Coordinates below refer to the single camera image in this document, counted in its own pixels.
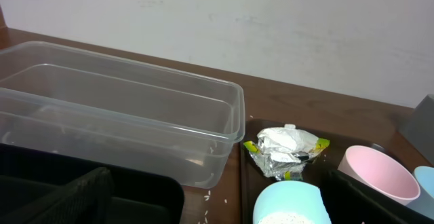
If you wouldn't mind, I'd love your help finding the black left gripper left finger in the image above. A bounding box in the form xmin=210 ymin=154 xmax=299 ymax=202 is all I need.
xmin=1 ymin=168 xmax=114 ymax=224

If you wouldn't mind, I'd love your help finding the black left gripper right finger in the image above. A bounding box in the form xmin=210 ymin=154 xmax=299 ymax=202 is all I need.
xmin=320 ymin=170 xmax=433 ymax=224

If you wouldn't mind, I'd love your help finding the foil snack wrapper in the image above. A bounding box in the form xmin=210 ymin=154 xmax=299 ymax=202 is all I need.
xmin=243 ymin=124 xmax=330 ymax=181

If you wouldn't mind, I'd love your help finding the black plastic tray bin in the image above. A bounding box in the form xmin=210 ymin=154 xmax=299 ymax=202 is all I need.
xmin=1 ymin=144 xmax=184 ymax=223

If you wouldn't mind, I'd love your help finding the light blue rice bowl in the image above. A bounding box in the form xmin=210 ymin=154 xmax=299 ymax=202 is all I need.
xmin=252 ymin=181 xmax=332 ymax=224

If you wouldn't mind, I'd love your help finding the brown serving tray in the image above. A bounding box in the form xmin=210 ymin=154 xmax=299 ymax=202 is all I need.
xmin=240 ymin=119 xmax=393 ymax=223

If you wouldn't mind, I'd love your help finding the clear plastic bin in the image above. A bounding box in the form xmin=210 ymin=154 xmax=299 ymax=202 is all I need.
xmin=1 ymin=41 xmax=245 ymax=189

